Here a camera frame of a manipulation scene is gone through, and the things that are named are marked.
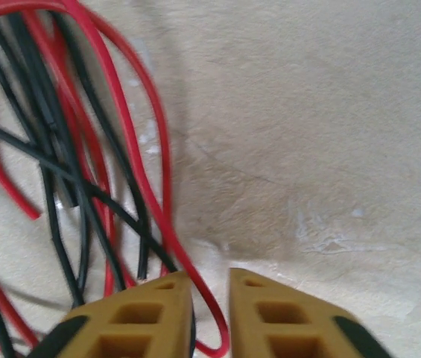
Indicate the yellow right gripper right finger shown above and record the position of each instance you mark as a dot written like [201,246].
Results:
[241,328]

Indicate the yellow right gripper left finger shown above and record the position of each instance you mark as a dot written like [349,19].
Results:
[174,317]

